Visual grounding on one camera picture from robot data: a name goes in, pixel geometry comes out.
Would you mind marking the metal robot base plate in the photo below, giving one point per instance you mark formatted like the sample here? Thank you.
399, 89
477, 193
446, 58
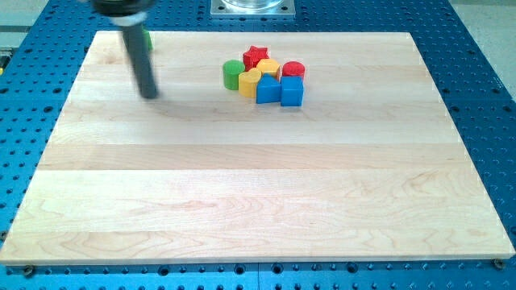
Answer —
252, 8

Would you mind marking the green cylinder block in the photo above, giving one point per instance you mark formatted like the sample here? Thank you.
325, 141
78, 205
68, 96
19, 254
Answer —
231, 72

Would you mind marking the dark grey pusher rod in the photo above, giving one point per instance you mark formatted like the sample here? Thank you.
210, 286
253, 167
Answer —
140, 60

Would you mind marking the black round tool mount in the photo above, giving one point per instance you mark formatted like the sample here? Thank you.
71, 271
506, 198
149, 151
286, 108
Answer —
124, 13

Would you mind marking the blue triangle-top block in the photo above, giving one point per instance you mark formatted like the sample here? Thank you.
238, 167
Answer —
268, 90

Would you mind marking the light wooden board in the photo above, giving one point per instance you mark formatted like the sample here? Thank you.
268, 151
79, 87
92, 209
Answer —
370, 167

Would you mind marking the yellow heart block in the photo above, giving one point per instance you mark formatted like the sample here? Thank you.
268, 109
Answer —
248, 82

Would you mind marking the red cylinder block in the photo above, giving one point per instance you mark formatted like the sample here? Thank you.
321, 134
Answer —
293, 69

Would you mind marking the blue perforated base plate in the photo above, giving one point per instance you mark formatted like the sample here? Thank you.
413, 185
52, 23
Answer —
41, 73

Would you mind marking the yellow hexagon block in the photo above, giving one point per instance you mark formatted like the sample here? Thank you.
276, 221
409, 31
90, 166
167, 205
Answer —
269, 66

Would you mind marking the green star block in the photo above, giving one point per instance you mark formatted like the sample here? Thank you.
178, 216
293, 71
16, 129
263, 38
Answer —
148, 39

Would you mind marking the red star block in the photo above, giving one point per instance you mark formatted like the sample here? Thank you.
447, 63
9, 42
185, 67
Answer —
253, 56

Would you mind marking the blue cube block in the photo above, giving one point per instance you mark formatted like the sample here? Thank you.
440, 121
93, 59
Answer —
292, 91

